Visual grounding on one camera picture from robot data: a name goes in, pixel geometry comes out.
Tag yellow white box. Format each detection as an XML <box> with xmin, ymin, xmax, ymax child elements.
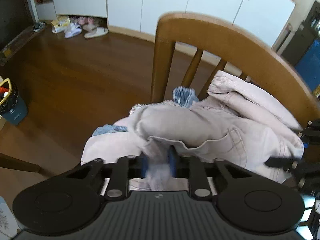
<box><xmin>51</xmin><ymin>16</ymin><xmax>71</xmax><ymax>34</ymax></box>

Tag white slipper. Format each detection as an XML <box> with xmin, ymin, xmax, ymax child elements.
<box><xmin>84</xmin><ymin>27</ymin><xmax>109</xmax><ymax>39</ymax></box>

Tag white sneaker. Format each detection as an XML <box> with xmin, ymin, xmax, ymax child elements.
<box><xmin>65</xmin><ymin>23</ymin><xmax>82</xmax><ymax>38</ymax></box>

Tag blue trash bin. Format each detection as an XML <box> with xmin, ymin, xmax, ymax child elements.
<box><xmin>1</xmin><ymin>78</ymin><xmax>28</xmax><ymax>126</ymax></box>

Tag beige cargo pants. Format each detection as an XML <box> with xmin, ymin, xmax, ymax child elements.
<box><xmin>81</xmin><ymin>71</ymin><xmax>304</xmax><ymax>191</ymax></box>

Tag wooden chair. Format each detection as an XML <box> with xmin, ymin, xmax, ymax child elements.
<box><xmin>151</xmin><ymin>13</ymin><xmax>319</xmax><ymax>125</ymax></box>

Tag light blue denim garment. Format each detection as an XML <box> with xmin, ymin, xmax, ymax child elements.
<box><xmin>92</xmin><ymin>86</ymin><xmax>199</xmax><ymax>137</ymax></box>

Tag white cabinet row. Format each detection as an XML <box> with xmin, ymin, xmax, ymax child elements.
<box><xmin>53</xmin><ymin>0</ymin><xmax>295</xmax><ymax>46</ymax></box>

